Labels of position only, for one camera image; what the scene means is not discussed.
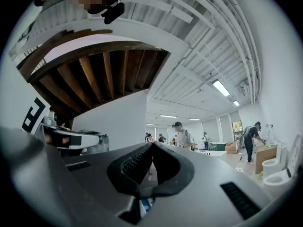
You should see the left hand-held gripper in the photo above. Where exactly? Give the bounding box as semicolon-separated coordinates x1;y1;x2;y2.
21;96;110;156

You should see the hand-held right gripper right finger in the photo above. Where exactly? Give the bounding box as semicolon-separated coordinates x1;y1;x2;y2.
139;140;296;227

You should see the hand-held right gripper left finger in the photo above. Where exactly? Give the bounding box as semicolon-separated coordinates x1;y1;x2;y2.
0;124;155;227

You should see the person's left hand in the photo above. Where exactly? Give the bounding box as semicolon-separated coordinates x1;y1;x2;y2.
44;134;71;145

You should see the white low platform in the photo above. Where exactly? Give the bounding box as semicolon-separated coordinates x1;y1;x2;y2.
196;149;228;161

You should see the green table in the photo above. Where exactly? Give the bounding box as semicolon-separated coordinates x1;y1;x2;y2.
210;141;226;151

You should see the printed cardboard box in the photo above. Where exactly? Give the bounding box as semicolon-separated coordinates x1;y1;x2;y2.
224;141;239;154

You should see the wooden staircase underside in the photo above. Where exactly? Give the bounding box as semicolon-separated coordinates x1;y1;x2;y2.
17;28;171;121

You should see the white toilet with raised lid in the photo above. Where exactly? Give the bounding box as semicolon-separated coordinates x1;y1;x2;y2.
261;141;289;182
262;133;303;195

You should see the cardboard box beside toilets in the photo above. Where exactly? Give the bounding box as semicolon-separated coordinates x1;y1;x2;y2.
254;145;278;175

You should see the window with greenery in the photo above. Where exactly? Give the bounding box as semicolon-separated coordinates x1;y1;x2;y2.
232;120;243;134

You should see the row of white ceiling pipes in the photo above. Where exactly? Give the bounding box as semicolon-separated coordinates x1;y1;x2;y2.
196;0;264;105

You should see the black head camera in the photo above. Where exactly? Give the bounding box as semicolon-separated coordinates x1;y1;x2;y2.
101;2;126;25

